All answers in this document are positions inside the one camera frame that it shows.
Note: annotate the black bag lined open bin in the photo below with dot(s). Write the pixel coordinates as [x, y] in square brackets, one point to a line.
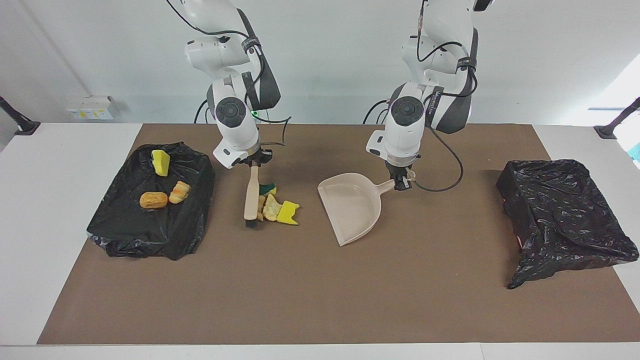
[560, 215]

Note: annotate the notched yellow sponge piece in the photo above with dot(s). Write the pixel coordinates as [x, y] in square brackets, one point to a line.
[287, 212]

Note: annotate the pale toy dumpling piece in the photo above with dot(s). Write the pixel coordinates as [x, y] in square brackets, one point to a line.
[271, 207]

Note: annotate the teal box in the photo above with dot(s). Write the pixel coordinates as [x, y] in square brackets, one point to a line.
[635, 152]

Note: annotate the green and yellow sponge piece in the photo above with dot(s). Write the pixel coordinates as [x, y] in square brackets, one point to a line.
[267, 189]

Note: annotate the plain yellow sponge piece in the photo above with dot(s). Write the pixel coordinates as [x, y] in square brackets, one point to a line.
[161, 162]

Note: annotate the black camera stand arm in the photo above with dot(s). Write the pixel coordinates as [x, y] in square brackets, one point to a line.
[617, 122]
[17, 121]

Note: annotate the brown paper table mat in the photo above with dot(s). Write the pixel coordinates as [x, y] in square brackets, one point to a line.
[320, 300]

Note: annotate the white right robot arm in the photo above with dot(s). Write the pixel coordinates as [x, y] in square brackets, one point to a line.
[235, 125]

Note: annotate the black bag covered bin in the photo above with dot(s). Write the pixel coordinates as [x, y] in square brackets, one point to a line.
[150, 235]

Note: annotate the brown toy bread roll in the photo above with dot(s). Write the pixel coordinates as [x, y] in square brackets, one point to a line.
[153, 200]

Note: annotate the beige plastic dustpan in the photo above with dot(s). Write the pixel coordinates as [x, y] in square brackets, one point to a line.
[350, 205]

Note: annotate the white wall socket box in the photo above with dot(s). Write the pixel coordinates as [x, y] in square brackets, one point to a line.
[92, 107]

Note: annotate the beige hand brush black bristles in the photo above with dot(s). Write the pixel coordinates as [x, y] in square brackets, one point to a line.
[251, 195]

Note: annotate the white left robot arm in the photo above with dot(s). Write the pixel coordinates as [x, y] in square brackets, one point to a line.
[405, 135]

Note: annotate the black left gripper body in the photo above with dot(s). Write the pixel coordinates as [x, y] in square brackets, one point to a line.
[401, 168]

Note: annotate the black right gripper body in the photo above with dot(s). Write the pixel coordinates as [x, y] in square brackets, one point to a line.
[250, 157]

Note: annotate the striped toy croissant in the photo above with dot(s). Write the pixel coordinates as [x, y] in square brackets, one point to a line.
[261, 202]

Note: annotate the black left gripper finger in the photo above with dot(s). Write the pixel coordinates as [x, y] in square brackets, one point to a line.
[407, 181]
[398, 182]

